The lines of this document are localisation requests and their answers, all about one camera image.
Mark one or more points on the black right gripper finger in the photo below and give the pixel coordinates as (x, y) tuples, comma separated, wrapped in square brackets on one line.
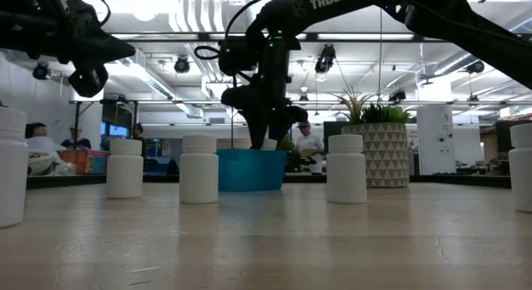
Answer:
[(257, 130), (280, 130)]

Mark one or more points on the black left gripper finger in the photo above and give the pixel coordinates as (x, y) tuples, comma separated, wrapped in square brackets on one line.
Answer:
[(108, 51)]

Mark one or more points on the blue plastic basket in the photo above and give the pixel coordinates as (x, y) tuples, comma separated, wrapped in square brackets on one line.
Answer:
[(249, 171)]

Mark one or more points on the white pill bottle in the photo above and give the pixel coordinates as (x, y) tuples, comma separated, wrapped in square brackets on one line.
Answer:
[(10, 178), (346, 173), (521, 173), (124, 173), (198, 173)]

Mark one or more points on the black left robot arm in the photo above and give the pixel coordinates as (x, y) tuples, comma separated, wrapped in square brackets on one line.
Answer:
[(16, 28)]

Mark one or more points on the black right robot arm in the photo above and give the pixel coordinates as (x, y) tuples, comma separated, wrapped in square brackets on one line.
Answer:
[(436, 16)]

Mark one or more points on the dark leafy plant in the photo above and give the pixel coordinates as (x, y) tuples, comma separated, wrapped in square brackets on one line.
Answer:
[(287, 145)]

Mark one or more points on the person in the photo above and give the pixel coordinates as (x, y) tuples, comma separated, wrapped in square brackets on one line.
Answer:
[(138, 132), (35, 130), (309, 142), (78, 142)]

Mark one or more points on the black ceiling spot lamp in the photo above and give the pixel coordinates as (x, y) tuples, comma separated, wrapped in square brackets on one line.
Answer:
[(325, 59), (40, 70), (398, 95), (475, 67), (181, 65)]

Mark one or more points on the black monitor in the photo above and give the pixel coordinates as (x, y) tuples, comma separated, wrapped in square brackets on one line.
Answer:
[(332, 128), (503, 136)]

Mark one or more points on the pale spiky plant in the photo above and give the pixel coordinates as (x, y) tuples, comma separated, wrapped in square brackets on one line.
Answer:
[(354, 109)]

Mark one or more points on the blue lit screen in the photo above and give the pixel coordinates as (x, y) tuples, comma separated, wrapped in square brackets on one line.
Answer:
[(118, 131)]

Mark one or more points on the black overhead light bar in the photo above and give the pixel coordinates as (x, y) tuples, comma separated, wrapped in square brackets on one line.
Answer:
[(311, 37)]

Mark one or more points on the green succulent plant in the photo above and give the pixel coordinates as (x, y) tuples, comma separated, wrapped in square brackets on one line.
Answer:
[(386, 114)]

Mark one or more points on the triangle-patterned grey white planter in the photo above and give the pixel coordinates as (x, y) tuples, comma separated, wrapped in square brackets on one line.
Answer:
[(388, 157)]

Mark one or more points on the clear plastic bag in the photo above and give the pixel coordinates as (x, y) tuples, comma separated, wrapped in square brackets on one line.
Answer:
[(47, 145)]

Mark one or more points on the orange and blue box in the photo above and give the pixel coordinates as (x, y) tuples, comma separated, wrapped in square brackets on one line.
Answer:
[(77, 161)]

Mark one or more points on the white bowl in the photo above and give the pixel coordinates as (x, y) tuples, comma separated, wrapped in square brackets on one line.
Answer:
[(39, 163)]

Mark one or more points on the white pillar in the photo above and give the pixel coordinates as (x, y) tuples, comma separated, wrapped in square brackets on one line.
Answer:
[(434, 140)]

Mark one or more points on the black metal frame stand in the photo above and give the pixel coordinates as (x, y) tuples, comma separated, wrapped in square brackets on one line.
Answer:
[(231, 128), (106, 101)]

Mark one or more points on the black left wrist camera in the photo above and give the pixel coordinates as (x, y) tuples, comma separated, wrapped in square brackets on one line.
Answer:
[(88, 81)]

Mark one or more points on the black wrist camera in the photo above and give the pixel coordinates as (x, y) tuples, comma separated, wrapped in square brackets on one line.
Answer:
[(88, 81), (234, 57)]

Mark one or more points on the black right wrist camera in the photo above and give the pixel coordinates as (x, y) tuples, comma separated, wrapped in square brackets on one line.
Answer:
[(234, 57)]

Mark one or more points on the black table edge rail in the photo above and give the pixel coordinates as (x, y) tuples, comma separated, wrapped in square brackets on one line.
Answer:
[(162, 180)]

